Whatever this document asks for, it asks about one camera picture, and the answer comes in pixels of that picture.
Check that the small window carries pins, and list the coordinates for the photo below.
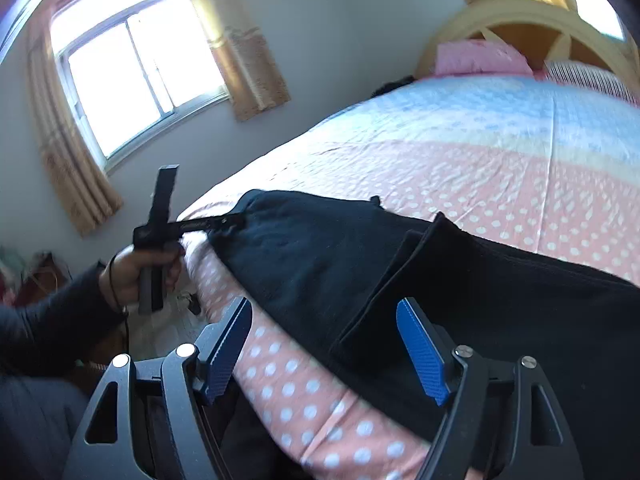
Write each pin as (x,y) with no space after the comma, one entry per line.
(595,0)

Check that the person's left hand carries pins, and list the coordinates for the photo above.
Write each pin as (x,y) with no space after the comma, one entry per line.
(122,275)

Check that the striped pillow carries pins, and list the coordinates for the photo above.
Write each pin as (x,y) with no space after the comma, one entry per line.
(595,80)

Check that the black pants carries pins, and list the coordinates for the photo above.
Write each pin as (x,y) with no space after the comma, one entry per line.
(310,260)

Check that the pink pillow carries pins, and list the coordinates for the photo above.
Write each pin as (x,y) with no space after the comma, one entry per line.
(480,57)

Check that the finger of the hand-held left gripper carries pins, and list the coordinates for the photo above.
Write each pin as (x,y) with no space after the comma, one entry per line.
(210,224)

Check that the arched wooden headboard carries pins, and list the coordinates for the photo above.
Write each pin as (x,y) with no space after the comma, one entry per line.
(500,15)

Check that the yellow floral curtain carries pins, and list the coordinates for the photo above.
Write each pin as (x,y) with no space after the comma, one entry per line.
(245,50)
(65,150)

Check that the person's dark clothing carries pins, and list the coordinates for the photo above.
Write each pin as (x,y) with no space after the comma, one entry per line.
(30,425)

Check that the polka dot bed sheet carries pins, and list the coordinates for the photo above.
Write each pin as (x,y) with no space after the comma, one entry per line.
(450,160)

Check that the black bag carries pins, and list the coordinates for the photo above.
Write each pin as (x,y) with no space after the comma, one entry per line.
(392,86)

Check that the person's left forearm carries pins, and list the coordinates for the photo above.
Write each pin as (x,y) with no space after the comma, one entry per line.
(50,320)

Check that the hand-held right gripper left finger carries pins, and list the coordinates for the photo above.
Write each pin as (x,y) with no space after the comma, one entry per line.
(230,340)

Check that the large sliding window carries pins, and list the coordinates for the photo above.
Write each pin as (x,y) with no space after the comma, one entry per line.
(140,70)

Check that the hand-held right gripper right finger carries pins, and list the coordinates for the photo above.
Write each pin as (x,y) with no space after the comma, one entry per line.
(420,350)

